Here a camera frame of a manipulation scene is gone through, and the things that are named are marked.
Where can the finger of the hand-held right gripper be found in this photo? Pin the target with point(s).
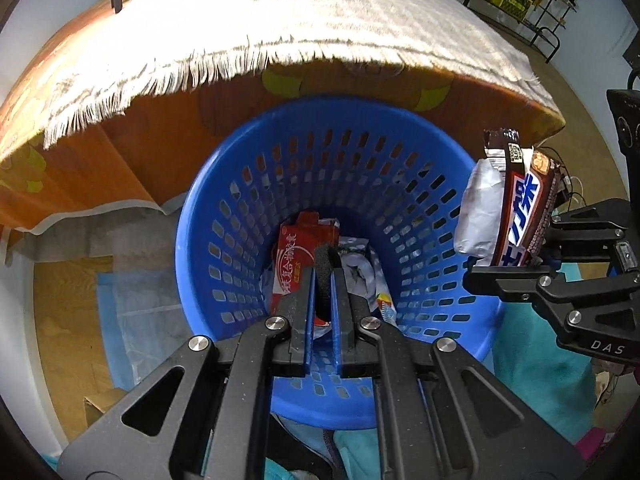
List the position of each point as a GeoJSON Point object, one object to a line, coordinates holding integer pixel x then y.
{"type": "Point", "coordinates": [500, 282]}
{"type": "Point", "coordinates": [585, 235]}

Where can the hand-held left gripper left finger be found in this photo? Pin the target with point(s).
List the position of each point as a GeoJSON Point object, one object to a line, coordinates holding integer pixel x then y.
{"type": "Point", "coordinates": [309, 330]}

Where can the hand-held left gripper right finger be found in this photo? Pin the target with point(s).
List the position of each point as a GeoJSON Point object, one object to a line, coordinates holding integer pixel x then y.
{"type": "Point", "coordinates": [336, 330]}

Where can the long white wrapper colourful end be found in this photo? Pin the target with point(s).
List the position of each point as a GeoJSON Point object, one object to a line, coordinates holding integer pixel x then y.
{"type": "Point", "coordinates": [386, 307]}

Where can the white plastic bag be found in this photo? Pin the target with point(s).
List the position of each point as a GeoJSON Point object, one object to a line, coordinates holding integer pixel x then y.
{"type": "Point", "coordinates": [357, 275]}

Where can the brown candy bar wrapper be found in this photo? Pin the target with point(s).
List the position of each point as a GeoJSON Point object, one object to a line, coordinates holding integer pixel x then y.
{"type": "Point", "coordinates": [525, 200]}

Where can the red cardboard box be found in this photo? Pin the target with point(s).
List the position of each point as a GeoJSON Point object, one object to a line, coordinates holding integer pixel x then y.
{"type": "Point", "coordinates": [295, 260]}

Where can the blue plastic basket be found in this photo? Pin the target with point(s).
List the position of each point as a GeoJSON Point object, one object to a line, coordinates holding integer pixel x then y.
{"type": "Point", "coordinates": [320, 415]}

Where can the black metal rack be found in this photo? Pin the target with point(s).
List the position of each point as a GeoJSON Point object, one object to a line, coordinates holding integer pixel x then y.
{"type": "Point", "coordinates": [552, 47]}

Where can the teal cloth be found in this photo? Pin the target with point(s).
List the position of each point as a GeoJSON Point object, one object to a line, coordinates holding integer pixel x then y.
{"type": "Point", "coordinates": [540, 385]}

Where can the clear plastic sheet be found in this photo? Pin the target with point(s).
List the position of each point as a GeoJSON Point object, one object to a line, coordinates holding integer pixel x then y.
{"type": "Point", "coordinates": [145, 320]}

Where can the yellow crate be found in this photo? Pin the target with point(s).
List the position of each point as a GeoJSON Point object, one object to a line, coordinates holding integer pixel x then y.
{"type": "Point", "coordinates": [515, 0]}

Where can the pink clothing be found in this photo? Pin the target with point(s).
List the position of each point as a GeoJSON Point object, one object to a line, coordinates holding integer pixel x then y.
{"type": "Point", "coordinates": [600, 442]}

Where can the cardboard piece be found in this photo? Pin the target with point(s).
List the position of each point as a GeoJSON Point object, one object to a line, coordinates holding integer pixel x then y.
{"type": "Point", "coordinates": [97, 410]}

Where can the orange patterned bedsheet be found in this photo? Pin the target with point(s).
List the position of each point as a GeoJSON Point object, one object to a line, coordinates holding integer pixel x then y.
{"type": "Point", "coordinates": [150, 160]}

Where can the beige plaid fringed blanket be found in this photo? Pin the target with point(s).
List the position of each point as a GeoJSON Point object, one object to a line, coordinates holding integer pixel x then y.
{"type": "Point", "coordinates": [275, 5]}

